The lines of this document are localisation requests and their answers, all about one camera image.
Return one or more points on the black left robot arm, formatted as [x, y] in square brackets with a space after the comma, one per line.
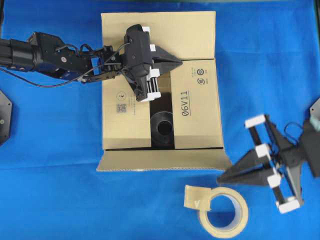
[48, 55]

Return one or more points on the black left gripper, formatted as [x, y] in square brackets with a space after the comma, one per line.
[163, 63]

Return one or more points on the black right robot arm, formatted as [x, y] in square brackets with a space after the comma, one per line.
[308, 143]

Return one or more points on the beige packing tape roll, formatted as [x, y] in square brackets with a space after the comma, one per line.
[222, 211]

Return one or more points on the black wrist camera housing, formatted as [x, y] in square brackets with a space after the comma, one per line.
[137, 53]

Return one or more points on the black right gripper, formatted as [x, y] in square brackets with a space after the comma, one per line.
[254, 167]

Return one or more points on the blue table cloth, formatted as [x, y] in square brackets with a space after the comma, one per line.
[267, 59]

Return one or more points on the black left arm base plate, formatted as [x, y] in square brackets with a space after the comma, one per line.
[5, 117]

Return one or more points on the black round object inside box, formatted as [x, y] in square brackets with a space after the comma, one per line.
[162, 130]

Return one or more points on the brown cardboard box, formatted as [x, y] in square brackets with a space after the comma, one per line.
[190, 92]

